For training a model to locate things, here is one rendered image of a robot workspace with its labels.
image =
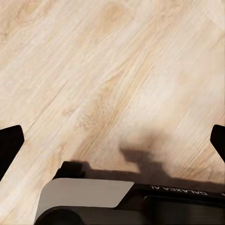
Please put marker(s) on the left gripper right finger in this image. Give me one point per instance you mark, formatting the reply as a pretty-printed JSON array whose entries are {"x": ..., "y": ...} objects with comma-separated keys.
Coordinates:
[{"x": 217, "y": 138}]

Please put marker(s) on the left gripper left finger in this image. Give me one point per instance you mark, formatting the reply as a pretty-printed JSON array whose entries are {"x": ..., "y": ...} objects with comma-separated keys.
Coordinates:
[{"x": 11, "y": 140}]

